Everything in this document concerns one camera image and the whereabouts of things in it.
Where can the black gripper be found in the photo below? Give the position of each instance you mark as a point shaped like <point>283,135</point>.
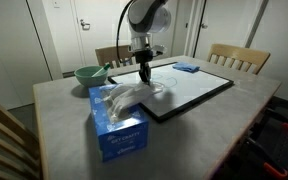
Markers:
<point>143,57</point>

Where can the white tissue wipe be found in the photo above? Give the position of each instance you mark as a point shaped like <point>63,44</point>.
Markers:
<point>143,90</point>

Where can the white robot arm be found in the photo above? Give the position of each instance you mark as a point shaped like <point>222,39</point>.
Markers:
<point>144,18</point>

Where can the black framed white board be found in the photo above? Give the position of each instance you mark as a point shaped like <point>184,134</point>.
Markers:
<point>182,90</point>

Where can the dark wooden chair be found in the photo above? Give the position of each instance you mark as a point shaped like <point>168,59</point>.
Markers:
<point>116,58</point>

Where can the next tissue in box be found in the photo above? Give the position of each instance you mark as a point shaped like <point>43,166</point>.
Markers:
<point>122,96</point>

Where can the green white marker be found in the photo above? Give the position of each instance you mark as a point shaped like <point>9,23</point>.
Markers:
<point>102,70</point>

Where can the blue folded cloth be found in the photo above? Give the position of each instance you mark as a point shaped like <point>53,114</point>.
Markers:
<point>187,67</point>

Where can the green bowl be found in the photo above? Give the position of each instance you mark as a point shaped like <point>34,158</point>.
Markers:
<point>86,76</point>

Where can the blue tissue box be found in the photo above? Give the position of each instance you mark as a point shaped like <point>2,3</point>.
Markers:
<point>116,136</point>

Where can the white door right side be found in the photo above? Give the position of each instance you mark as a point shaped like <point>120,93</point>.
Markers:
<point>230,22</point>

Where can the light wooden chair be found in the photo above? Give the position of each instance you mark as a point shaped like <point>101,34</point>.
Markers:
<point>243,58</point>

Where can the orange black clamp lower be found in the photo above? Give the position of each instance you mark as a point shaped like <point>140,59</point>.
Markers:
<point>270,165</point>

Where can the wooden chair at left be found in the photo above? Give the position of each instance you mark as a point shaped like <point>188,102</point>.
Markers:
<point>19,150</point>

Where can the white door with handle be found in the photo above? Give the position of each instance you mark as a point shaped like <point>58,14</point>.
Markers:
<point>97,24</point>

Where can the white wall switch plate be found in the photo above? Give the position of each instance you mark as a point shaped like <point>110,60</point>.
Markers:
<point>56,3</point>

